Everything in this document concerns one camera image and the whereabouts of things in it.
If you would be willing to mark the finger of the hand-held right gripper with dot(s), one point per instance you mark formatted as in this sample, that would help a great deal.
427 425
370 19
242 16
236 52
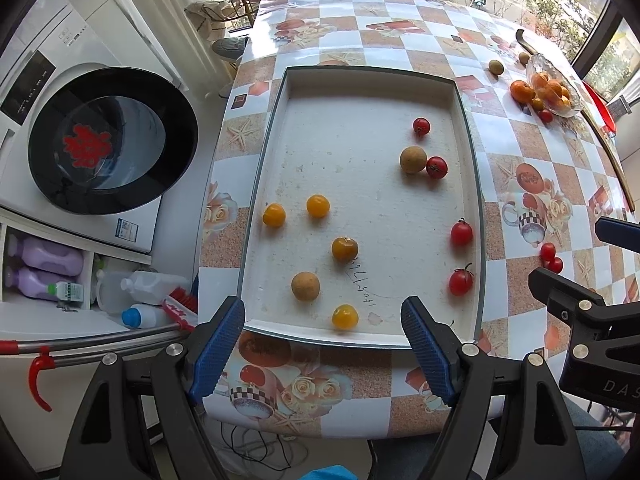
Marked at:
557 287
620 235

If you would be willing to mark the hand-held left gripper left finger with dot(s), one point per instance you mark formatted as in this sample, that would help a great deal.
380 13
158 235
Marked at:
217 345

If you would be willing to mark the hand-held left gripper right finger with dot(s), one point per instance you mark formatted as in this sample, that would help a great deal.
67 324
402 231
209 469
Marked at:
430 350

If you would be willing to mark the red cherry tomato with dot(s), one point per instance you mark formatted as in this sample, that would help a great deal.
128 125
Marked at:
555 265
421 126
545 116
436 166
461 233
548 251
460 281

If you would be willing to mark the yellow cherry tomato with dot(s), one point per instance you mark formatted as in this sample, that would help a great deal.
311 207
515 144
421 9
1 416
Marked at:
344 248
537 104
318 206
344 317
274 214

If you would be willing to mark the white shallow tray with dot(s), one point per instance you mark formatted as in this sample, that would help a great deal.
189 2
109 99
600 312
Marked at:
360 200

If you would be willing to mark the checkered printed tablecloth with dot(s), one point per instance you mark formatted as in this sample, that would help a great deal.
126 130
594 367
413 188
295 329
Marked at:
520 310

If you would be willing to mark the red brush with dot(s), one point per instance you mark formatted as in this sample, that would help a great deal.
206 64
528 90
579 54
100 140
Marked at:
182 305

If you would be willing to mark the white bottle with blue cap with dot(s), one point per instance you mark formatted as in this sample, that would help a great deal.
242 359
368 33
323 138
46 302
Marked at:
150 316

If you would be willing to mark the person's jeans leg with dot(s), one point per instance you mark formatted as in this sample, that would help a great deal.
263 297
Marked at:
587 440

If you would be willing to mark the clear plastic bottle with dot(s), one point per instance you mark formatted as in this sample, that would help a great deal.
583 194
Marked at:
150 282

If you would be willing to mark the white plastic jug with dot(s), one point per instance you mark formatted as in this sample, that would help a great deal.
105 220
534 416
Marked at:
111 292

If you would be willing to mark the red plastic chair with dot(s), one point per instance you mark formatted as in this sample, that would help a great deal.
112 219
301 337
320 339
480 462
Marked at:
600 105

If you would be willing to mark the blue cloth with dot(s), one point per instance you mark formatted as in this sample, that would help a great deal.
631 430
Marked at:
332 474

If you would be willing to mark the large orange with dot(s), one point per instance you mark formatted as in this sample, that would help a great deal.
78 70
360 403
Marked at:
521 91

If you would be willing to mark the clear glass bowl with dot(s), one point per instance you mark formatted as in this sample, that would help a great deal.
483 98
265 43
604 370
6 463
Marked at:
550 66

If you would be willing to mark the red plastic hook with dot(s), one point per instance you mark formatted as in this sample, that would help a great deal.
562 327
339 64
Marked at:
35 380

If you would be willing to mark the purple detergent bottle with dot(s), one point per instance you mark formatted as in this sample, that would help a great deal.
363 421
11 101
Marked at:
30 282
50 257

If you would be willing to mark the white storage cabinet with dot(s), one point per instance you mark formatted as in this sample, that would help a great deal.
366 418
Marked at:
30 317

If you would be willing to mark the large brown longan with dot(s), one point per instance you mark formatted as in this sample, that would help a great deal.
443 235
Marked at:
496 66

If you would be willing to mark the dark curved strip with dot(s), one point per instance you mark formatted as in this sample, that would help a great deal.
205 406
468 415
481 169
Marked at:
522 40

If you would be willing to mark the white front-load washing machine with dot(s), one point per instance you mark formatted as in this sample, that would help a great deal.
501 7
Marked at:
110 145

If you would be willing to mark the grey round object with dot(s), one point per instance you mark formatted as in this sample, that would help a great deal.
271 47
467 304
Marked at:
230 47

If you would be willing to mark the beige cloth bundle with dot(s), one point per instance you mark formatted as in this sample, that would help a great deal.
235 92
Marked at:
210 17

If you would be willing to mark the metal rail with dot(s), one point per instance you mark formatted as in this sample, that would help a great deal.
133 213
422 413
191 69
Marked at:
100 342

